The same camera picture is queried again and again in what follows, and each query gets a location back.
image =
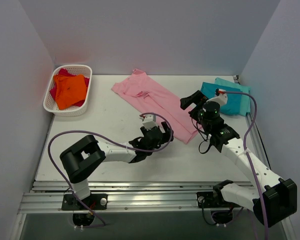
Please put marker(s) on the aluminium rail frame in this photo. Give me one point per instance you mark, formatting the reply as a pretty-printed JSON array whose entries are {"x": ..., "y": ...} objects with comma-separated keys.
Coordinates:
[{"x": 166, "y": 181}]

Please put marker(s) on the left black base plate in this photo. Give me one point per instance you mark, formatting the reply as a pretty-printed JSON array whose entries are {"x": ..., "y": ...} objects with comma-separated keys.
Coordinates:
[{"x": 96, "y": 201}]

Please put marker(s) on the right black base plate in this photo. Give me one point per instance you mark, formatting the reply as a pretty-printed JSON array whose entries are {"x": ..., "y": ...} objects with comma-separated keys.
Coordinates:
[{"x": 206, "y": 199}]

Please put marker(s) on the pink t-shirt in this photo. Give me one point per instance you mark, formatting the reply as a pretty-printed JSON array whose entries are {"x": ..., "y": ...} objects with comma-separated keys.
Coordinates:
[{"x": 146, "y": 95}]

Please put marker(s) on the folded light green t-shirt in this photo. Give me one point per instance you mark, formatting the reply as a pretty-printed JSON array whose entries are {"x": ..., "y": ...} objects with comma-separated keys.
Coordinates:
[{"x": 245, "y": 106}]

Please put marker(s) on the magenta t-shirt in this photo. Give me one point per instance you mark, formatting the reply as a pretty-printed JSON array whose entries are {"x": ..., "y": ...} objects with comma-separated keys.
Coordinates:
[{"x": 64, "y": 72}]

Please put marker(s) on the white perforated plastic basket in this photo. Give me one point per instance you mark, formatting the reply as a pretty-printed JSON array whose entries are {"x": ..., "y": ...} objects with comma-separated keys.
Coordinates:
[{"x": 51, "y": 106}]

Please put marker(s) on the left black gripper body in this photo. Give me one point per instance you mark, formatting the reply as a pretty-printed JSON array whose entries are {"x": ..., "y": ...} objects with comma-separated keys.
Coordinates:
[{"x": 159, "y": 135}]

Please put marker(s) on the folded teal t-shirt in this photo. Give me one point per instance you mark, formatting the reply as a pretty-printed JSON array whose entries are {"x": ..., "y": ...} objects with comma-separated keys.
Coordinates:
[{"x": 233, "y": 105}]

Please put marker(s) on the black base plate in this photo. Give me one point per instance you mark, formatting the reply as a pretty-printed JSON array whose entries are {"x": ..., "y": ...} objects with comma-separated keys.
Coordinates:
[
  {"x": 96, "y": 201},
  {"x": 206, "y": 199}
]

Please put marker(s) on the orange t-shirt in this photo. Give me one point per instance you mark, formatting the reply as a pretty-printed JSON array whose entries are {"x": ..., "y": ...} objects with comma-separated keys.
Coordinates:
[{"x": 69, "y": 90}]

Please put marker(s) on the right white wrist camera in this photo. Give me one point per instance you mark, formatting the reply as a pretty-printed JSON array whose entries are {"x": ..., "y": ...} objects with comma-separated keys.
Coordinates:
[{"x": 220, "y": 97}]

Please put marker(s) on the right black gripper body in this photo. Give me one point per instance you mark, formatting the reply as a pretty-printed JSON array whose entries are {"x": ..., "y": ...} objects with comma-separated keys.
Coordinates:
[{"x": 195, "y": 107}]

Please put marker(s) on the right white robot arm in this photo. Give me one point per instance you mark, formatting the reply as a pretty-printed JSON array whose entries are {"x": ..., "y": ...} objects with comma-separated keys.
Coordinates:
[{"x": 273, "y": 198}]

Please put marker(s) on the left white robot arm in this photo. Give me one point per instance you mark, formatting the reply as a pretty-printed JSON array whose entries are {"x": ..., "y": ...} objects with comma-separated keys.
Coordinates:
[{"x": 82, "y": 158}]

